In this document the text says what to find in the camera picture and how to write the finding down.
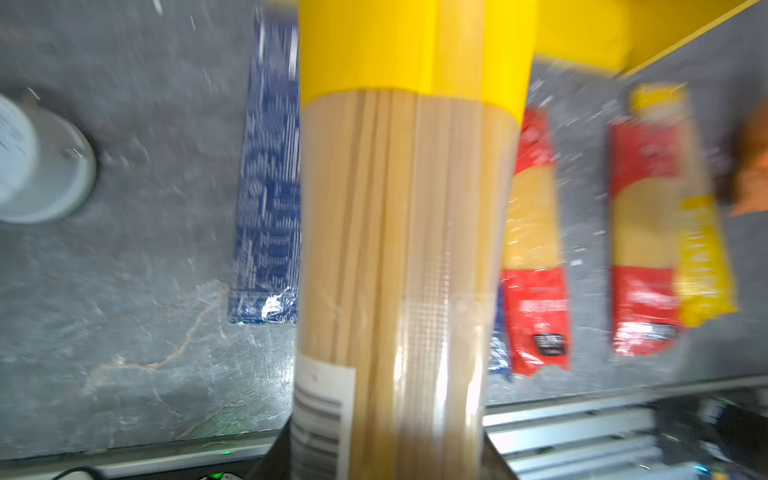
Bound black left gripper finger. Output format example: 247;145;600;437
242;417;519;480

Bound dark blue spaghetti box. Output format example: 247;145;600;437
228;8;301;324

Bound yellow shelf with coloured boards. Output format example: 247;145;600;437
534;0;758;77

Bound blue gold spaghetti bag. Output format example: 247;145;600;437
488;283;513;381

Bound yellow top spaghetti bag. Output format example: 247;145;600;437
290;1;538;479

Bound yellow clear spaghetti bag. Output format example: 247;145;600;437
630;83;738;328

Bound red yellow spaghetti bag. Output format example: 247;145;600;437
610;118;682;356

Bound orange shark plush toy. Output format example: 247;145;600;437
731;99;767;216

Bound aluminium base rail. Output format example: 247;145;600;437
1;375;767;479

